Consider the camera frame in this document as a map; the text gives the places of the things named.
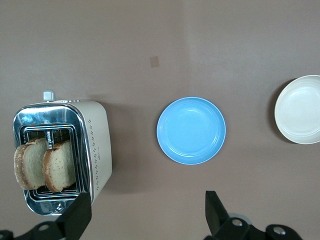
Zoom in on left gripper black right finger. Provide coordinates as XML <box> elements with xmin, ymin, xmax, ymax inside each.
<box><xmin>204</xmin><ymin>190</ymin><xmax>252</xmax><ymax>240</ymax></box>

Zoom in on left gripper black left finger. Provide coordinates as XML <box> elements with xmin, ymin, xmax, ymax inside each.
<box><xmin>13</xmin><ymin>192</ymin><xmax>92</xmax><ymax>240</ymax></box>

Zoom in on bread slice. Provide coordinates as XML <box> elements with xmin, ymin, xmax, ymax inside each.
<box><xmin>13</xmin><ymin>138</ymin><xmax>49</xmax><ymax>190</ymax></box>
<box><xmin>41</xmin><ymin>140</ymin><xmax>77</xmax><ymax>193</ymax></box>

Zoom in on blue plate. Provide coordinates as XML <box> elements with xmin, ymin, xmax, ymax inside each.
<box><xmin>156</xmin><ymin>96</ymin><xmax>227</xmax><ymax>165</ymax></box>

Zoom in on beige plate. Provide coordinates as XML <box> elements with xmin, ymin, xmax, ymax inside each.
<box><xmin>274</xmin><ymin>74</ymin><xmax>320</xmax><ymax>145</ymax></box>

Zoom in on beige and chrome toaster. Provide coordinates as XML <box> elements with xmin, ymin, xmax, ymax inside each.
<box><xmin>12</xmin><ymin>89</ymin><xmax>113</xmax><ymax>217</ymax></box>

